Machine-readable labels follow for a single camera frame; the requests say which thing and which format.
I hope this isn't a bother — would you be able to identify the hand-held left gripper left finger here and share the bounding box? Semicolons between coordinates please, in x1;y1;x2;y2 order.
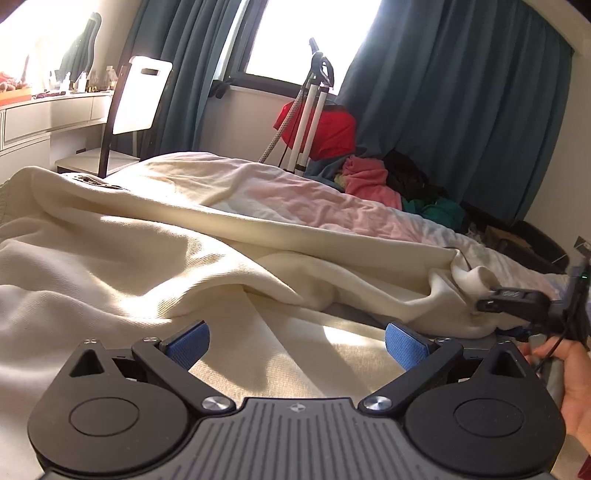
69;320;236;416

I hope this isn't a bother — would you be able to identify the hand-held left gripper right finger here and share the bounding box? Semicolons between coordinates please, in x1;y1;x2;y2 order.
359;322;532;414

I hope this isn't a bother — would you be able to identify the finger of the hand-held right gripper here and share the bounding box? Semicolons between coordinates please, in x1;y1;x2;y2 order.
475;287;552;324

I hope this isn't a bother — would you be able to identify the cream white blanket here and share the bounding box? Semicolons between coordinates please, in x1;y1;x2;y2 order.
0;165;502;462

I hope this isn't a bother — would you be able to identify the person's right hand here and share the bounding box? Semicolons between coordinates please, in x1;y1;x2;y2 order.
524;337;591;437

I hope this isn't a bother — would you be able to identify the cardboard box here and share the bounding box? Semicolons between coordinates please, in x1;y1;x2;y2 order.
485;225;522;247

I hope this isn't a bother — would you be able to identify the green garment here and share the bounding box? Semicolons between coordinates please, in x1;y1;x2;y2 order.
418;198;467;229

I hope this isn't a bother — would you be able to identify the black garment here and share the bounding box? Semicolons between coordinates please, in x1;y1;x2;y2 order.
383;150;448;204

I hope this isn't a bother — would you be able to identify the pastel bed blanket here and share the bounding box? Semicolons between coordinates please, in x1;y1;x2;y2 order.
106;151;568;333

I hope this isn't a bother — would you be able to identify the pink garment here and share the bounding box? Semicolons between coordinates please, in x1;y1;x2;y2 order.
342;154;402;210

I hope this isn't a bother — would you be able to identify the grey blue cloth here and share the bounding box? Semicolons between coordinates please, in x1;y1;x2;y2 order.
305;157;352;185

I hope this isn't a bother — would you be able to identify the red garment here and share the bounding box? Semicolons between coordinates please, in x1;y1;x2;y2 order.
273;104;358;160

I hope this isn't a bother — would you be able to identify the white chair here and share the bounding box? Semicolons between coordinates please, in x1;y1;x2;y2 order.
55;55;174;178

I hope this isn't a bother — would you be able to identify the white dressing table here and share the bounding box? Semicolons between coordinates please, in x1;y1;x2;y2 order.
0;90;116;183

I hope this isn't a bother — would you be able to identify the narrow teal curtain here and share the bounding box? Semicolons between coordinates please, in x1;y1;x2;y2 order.
124;0;250;160

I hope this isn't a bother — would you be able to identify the row of cosmetic bottles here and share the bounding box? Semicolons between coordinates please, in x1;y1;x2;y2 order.
48;65;116;93

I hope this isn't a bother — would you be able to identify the garment steamer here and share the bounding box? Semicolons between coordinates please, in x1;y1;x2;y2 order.
259;38;335;176

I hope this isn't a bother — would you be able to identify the orange tray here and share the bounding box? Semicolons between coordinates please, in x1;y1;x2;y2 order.
0;85;33;104

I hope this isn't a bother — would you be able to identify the arched green mirror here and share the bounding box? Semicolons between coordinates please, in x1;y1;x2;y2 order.
60;13;102;81

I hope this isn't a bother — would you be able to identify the window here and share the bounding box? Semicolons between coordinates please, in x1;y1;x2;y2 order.
226;0;384;95

